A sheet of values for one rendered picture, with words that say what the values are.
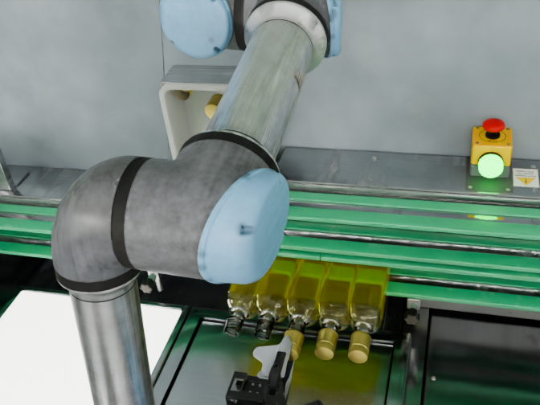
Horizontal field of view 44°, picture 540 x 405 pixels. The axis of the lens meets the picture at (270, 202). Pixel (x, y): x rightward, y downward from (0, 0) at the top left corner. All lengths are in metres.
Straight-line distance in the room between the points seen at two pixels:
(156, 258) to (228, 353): 0.74
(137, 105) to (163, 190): 0.86
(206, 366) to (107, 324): 0.61
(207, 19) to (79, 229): 0.41
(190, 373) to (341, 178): 0.48
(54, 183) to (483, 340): 1.01
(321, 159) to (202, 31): 0.48
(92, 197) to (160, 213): 0.07
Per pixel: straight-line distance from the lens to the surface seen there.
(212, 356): 1.37
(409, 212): 1.24
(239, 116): 0.73
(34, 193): 1.62
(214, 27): 0.96
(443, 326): 1.45
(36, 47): 1.54
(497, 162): 1.26
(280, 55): 0.83
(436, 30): 1.25
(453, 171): 1.32
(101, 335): 0.78
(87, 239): 0.67
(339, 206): 1.26
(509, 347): 1.43
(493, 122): 1.29
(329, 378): 1.30
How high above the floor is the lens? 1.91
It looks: 50 degrees down
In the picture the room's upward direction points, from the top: 157 degrees counter-clockwise
